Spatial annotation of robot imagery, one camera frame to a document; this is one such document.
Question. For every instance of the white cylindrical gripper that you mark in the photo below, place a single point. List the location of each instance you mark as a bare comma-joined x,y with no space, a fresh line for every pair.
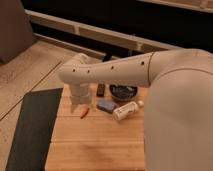
80,94

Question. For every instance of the dark floor mat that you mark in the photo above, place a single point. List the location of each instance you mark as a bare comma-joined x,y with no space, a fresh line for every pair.
33,131

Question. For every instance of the dark ceramic bowl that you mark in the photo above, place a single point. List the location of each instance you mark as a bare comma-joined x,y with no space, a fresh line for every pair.
123,93

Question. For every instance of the red chili pepper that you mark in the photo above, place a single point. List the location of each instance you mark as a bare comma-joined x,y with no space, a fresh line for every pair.
85,112

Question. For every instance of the white plastic bottle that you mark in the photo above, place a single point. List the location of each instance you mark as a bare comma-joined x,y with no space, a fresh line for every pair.
124,111

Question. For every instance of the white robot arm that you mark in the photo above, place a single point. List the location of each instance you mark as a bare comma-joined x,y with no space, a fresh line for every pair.
178,111

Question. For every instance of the black remote control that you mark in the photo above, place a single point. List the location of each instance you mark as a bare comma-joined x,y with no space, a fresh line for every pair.
100,90

